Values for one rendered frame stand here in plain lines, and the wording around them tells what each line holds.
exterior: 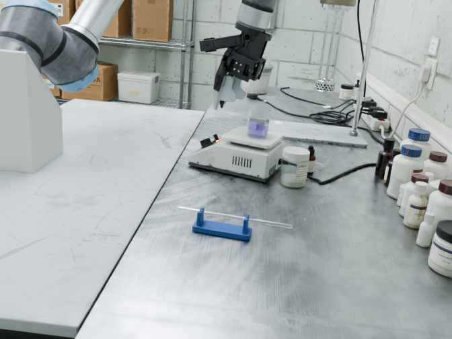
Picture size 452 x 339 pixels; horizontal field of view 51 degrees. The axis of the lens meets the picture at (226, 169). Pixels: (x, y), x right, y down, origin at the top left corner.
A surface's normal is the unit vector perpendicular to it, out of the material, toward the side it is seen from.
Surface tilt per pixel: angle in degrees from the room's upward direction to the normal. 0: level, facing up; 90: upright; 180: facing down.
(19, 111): 90
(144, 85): 92
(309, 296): 0
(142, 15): 91
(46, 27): 77
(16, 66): 90
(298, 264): 0
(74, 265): 0
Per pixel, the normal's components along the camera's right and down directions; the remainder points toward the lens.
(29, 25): 0.60, -0.26
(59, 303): 0.08, -0.94
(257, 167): -0.40, 0.28
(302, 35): -0.08, 0.33
